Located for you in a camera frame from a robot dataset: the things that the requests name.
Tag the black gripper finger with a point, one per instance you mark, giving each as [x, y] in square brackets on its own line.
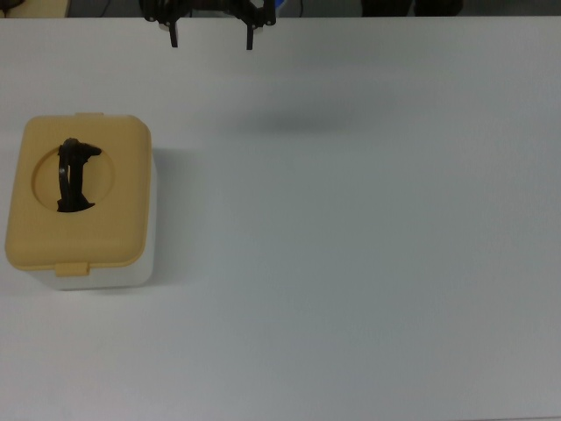
[250, 41]
[174, 37]

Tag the yellow tool case lid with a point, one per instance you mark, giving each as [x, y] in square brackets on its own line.
[109, 219]

